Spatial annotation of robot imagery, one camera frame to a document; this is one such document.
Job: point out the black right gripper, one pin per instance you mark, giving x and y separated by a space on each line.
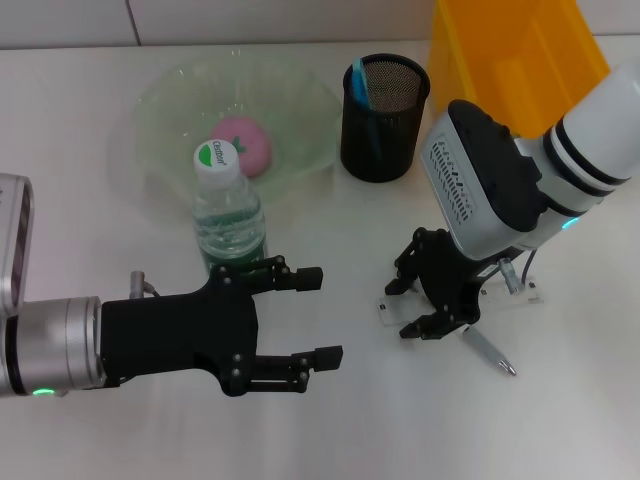
450 280

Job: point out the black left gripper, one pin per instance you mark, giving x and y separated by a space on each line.
175 335

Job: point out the clear plastic ruler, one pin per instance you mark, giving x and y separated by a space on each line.
395 312

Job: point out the clear water bottle green label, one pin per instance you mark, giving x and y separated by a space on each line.
230 220

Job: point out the pink toy peach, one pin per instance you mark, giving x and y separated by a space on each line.
257 150

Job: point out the blue scissors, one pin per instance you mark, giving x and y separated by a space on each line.
361 85

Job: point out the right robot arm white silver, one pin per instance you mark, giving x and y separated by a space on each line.
590 140

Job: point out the white silver ballpoint pen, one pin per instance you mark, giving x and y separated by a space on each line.
490 352

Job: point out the black mesh pen holder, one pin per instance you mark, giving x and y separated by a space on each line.
390 150

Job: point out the green glass fruit plate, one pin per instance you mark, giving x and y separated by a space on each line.
165 100

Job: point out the yellow plastic bin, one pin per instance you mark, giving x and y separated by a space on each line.
500 50

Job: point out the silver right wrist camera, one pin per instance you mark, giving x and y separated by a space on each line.
475 190

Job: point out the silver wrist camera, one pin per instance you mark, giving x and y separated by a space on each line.
475 190
15 240

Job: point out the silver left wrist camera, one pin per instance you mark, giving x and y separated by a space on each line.
15 240

